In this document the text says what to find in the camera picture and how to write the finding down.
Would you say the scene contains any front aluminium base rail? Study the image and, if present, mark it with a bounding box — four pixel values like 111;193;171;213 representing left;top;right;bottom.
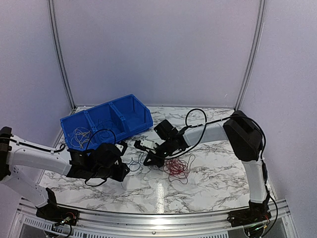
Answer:
8;198;298;238

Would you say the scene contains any blue three-compartment plastic bin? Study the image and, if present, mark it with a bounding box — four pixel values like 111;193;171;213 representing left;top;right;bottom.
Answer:
60;94;153;151

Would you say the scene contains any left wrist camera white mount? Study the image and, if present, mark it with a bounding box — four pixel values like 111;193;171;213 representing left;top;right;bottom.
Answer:
113;141;128;160

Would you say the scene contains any right aluminium frame post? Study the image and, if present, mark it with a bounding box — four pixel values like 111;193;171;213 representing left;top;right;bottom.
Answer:
234;0;267;110

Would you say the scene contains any red wire bundle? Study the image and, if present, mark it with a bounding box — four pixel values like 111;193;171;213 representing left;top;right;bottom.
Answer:
162;154;196;184

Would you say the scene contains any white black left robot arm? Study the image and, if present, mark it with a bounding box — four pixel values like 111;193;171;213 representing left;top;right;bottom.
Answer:
0;126;130;227

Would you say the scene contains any aluminium frame post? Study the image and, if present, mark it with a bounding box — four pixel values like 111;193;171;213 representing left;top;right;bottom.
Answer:
47;0;77;111
234;0;267;110

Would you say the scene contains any left aluminium frame post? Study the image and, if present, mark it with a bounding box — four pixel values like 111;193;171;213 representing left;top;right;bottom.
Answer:
47;0;77;111

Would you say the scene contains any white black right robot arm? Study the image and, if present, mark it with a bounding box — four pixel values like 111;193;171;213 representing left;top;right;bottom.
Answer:
134;110;271;227

